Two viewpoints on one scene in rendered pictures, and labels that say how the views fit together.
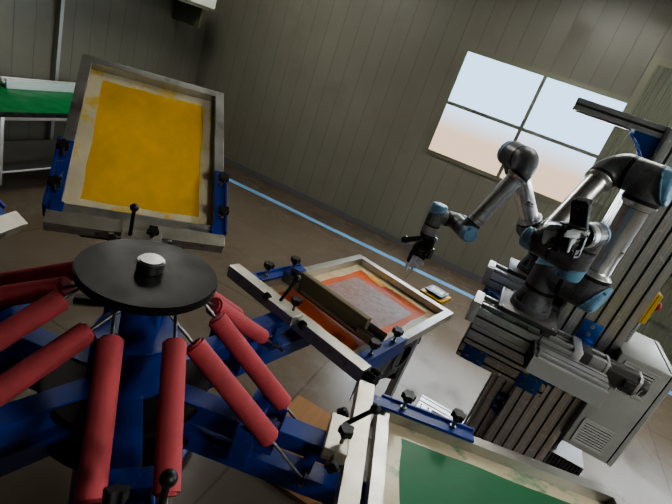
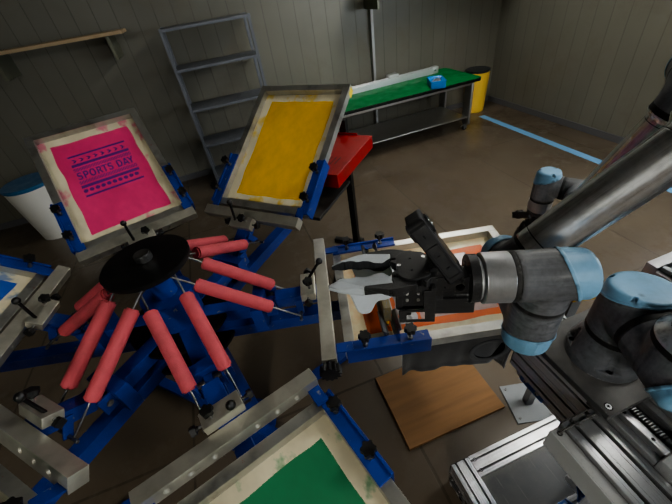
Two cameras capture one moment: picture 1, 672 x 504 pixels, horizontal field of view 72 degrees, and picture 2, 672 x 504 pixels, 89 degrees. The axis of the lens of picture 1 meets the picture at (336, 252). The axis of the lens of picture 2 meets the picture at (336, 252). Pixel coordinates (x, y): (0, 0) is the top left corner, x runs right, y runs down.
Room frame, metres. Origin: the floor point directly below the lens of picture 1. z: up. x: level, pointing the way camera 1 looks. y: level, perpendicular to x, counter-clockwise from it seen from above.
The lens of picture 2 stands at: (0.97, -0.83, 2.02)
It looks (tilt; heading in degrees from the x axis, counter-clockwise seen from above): 39 degrees down; 59
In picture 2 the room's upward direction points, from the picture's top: 10 degrees counter-clockwise
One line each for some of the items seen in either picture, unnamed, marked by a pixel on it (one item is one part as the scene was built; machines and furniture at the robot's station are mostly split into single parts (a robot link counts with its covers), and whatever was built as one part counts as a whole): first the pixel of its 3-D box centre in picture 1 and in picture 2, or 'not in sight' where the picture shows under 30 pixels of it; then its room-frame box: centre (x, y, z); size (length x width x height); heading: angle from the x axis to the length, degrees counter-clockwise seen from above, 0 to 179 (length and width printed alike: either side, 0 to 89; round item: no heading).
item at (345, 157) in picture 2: not in sight; (325, 157); (2.16, 1.06, 1.06); 0.61 x 0.46 x 0.12; 28
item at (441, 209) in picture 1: (436, 215); (546, 185); (2.12, -0.39, 1.37); 0.09 x 0.08 x 0.11; 108
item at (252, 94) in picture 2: not in sight; (230, 106); (2.50, 3.64, 0.91); 0.96 x 0.40 x 1.82; 163
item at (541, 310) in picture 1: (534, 297); (609, 340); (1.68, -0.78, 1.31); 0.15 x 0.15 x 0.10
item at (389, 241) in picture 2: (278, 277); (363, 250); (1.75, 0.20, 0.97); 0.30 x 0.05 x 0.07; 148
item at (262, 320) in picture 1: (269, 324); (296, 295); (1.33, 0.13, 1.02); 0.17 x 0.06 x 0.05; 148
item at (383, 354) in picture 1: (379, 353); (388, 345); (1.46, -0.28, 0.97); 0.30 x 0.05 x 0.07; 148
